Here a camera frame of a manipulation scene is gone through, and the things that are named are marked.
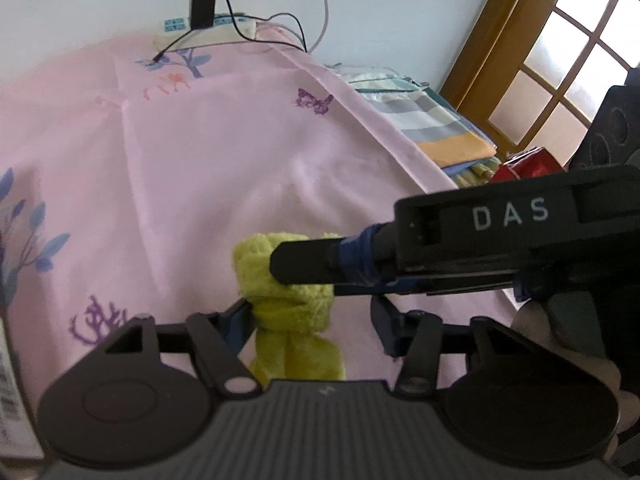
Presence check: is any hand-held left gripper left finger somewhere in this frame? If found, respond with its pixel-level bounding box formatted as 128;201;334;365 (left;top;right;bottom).
102;297;258;400

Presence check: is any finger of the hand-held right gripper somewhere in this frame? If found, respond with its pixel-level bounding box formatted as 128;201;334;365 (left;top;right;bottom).
270;223;399;288
331;280;417;297

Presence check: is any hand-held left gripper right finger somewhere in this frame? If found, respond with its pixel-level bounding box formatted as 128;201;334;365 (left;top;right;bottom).
370;295;521;397

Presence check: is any yellow-green towel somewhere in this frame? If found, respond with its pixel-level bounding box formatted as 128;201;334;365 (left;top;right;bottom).
232;231;346;381

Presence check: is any person's right hand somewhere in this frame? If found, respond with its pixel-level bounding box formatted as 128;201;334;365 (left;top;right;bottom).
511;304;623;393

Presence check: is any yellow floral blanket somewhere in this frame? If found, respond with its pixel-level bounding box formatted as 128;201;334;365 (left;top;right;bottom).
445;157;502;191

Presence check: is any red box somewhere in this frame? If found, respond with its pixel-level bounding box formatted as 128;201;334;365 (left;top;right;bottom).
490;146;568;183

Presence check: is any striped folded blanket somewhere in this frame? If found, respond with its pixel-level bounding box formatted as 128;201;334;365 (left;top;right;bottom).
325;62;496;168

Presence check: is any pink printed bedsheet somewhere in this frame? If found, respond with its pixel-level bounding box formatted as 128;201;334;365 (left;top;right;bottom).
0;30;521;401

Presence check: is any wooden framed window door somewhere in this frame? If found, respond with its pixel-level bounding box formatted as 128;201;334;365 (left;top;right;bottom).
440;0;640;166

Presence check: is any white power strip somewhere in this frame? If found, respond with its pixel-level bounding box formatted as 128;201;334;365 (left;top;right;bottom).
152;12;258;51

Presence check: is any black charger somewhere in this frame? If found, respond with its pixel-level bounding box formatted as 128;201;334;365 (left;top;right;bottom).
188;0;217;30

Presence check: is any black power adapter with cable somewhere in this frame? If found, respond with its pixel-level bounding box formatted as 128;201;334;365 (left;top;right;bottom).
150;0;308;63

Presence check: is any grey cable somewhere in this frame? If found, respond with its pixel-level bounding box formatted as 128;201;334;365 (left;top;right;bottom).
307;0;332;56

